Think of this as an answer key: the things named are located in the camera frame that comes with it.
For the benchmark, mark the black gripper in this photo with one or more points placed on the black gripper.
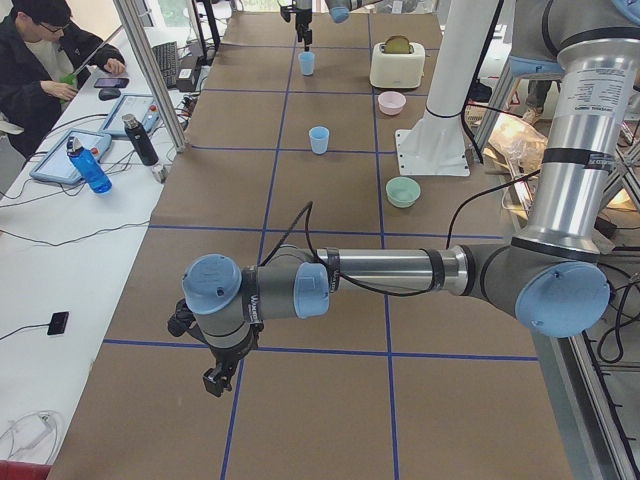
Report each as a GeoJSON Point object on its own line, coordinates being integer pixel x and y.
{"type": "Point", "coordinates": [302, 20]}
{"type": "Point", "coordinates": [227, 358]}

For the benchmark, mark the blue cup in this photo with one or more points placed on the blue cup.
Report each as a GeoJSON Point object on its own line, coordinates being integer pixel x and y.
{"type": "Point", "coordinates": [306, 61]}
{"type": "Point", "coordinates": [319, 139]}

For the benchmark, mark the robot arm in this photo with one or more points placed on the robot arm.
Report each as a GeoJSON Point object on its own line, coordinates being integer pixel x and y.
{"type": "Point", "coordinates": [546, 276]}
{"type": "Point", "coordinates": [339, 11]}

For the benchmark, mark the toast slice in toaster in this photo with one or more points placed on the toast slice in toaster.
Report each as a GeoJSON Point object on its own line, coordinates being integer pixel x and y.
{"type": "Point", "coordinates": [397, 44]}

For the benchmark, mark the cream toaster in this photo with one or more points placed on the cream toaster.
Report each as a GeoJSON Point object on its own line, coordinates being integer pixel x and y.
{"type": "Point", "coordinates": [397, 71]}

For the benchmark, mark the pink bowl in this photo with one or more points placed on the pink bowl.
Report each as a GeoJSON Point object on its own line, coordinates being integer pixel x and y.
{"type": "Point", "coordinates": [391, 103]}

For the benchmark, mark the black keyboard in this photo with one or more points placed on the black keyboard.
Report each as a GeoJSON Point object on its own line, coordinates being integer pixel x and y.
{"type": "Point", "coordinates": [166, 56]}

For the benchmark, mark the small black box device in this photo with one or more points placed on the small black box device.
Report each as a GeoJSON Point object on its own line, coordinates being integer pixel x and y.
{"type": "Point", "coordinates": [58, 323]}

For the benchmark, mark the far teach pendant tablet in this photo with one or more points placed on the far teach pendant tablet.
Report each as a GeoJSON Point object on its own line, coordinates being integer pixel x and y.
{"type": "Point", "coordinates": [142, 107]}

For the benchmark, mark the teach pendant tablet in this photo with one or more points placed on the teach pendant tablet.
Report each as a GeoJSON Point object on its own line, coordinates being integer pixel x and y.
{"type": "Point", "coordinates": [55, 166]}
{"type": "Point", "coordinates": [142, 107]}

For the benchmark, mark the green bowl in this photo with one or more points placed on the green bowl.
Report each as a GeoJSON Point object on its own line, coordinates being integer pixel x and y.
{"type": "Point", "coordinates": [402, 191]}

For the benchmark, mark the black thermos bottle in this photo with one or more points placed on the black thermos bottle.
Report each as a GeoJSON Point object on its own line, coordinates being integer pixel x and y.
{"type": "Point", "coordinates": [140, 140]}

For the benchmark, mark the black computer mouse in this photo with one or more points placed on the black computer mouse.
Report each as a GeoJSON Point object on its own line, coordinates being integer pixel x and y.
{"type": "Point", "coordinates": [106, 94]}

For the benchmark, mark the smartphone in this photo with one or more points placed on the smartphone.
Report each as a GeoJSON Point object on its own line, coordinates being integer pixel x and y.
{"type": "Point", "coordinates": [113, 83]}

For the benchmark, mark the blue water bottle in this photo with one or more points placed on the blue water bottle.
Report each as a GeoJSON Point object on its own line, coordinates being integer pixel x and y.
{"type": "Point", "coordinates": [83, 160]}

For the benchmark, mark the seated person in black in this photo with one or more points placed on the seated person in black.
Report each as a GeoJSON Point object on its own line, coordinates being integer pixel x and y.
{"type": "Point", "coordinates": [42, 56]}

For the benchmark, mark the near teach pendant tablet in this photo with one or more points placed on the near teach pendant tablet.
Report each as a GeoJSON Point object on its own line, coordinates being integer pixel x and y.
{"type": "Point", "coordinates": [55, 166]}

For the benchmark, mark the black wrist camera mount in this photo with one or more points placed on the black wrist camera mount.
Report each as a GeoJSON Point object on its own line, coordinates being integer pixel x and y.
{"type": "Point", "coordinates": [183, 321]}

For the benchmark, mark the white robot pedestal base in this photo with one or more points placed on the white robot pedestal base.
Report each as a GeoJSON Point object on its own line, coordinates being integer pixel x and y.
{"type": "Point", "coordinates": [435, 146]}

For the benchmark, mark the aluminium frame post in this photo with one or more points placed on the aluminium frame post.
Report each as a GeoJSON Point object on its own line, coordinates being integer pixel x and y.
{"type": "Point", "coordinates": [141, 48]}

